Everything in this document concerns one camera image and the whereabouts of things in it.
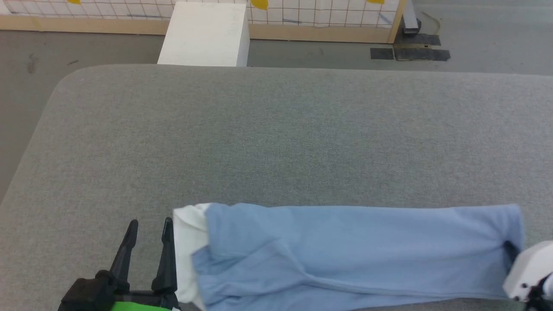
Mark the grey metal stand foot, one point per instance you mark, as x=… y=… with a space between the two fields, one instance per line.
x=411 y=23

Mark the black floor mat under stand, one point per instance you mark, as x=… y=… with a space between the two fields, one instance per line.
x=425 y=39

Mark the long black floor tape strip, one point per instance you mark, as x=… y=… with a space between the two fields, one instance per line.
x=423 y=54

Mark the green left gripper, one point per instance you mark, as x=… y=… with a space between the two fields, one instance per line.
x=147 y=302

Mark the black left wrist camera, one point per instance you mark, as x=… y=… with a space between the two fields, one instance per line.
x=84 y=293

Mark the light blue and white garment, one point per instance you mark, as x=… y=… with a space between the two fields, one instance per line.
x=345 y=250

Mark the white rectangular box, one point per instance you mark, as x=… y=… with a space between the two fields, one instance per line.
x=203 y=34

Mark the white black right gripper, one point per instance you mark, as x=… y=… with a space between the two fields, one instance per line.
x=533 y=268

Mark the wooden framed lemon grid fence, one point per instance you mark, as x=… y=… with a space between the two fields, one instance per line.
x=311 y=33

